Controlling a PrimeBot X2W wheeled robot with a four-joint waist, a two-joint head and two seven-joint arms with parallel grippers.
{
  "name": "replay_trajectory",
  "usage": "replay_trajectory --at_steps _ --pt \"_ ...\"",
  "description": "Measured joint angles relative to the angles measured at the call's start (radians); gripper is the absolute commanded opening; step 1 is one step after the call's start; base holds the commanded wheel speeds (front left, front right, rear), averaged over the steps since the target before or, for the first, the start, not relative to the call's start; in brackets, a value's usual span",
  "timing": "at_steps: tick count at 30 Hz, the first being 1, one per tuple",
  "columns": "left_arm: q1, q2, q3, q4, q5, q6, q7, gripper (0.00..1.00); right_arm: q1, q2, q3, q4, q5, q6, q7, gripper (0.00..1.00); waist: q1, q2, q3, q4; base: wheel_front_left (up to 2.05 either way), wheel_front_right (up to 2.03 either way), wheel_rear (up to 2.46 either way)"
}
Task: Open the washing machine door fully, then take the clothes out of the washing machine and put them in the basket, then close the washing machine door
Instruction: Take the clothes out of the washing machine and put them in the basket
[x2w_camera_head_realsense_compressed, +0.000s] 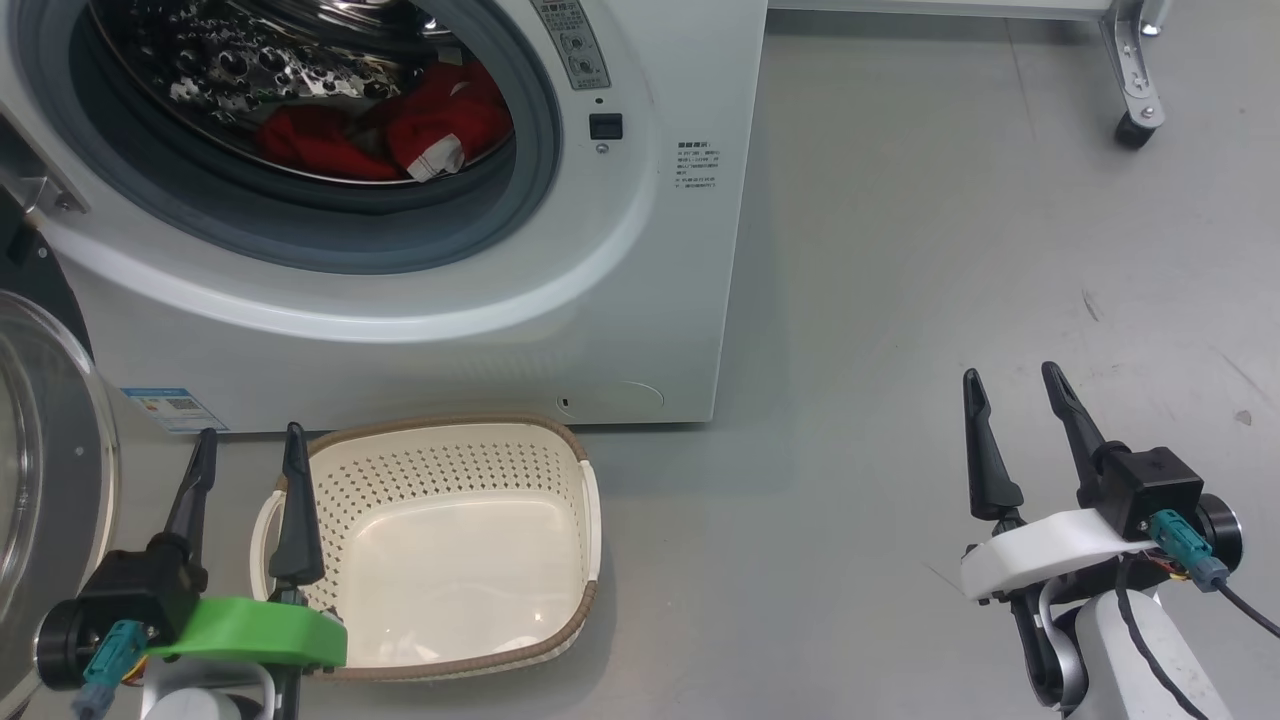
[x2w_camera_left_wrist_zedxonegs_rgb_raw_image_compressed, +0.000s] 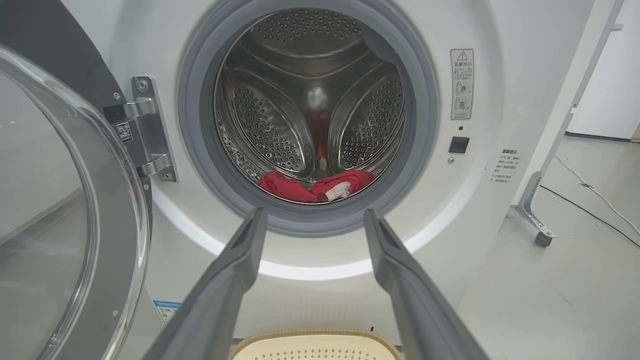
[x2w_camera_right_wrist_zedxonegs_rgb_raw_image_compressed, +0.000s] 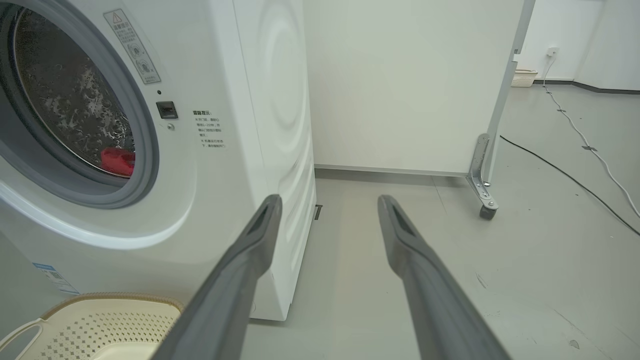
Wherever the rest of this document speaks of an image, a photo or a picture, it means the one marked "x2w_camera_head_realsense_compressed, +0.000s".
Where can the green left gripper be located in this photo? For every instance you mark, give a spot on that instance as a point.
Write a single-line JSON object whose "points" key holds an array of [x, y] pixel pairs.
{"points": [[260, 632]]}

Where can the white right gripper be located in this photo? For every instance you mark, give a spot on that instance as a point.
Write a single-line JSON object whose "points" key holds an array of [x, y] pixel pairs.
{"points": [[1040, 550]]}

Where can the round black glass washer door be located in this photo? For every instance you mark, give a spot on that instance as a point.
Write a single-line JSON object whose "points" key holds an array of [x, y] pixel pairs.
{"points": [[60, 480]]}

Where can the red and white garment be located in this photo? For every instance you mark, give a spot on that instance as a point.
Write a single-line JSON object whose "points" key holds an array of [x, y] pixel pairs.
{"points": [[320, 145]]}

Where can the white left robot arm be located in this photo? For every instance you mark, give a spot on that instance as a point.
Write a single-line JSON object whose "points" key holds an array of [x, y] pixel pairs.
{"points": [[200, 706]]}

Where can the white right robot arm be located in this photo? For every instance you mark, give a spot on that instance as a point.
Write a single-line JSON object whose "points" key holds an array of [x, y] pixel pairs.
{"points": [[1105, 660]]}

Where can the cream perforated laundry basket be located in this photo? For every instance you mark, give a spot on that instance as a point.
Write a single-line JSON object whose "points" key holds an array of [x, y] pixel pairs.
{"points": [[450, 560]]}

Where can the white washing machine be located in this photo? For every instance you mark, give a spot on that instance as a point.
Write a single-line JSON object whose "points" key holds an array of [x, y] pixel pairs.
{"points": [[650, 300]]}

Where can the blue energy label sticker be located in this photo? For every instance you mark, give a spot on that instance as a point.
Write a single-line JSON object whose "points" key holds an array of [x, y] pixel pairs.
{"points": [[170, 408]]}

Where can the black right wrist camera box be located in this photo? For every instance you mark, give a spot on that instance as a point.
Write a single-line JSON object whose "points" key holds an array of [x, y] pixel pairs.
{"points": [[1150, 490]]}

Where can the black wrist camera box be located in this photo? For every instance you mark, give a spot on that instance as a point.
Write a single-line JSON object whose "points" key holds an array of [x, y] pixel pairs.
{"points": [[1150, 490], [140, 590]]}

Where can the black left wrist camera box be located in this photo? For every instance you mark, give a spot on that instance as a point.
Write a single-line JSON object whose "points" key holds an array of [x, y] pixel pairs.
{"points": [[140, 590]]}

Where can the white board on caster frame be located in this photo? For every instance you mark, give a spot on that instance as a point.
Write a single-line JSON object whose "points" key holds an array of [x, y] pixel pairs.
{"points": [[1135, 70]]}

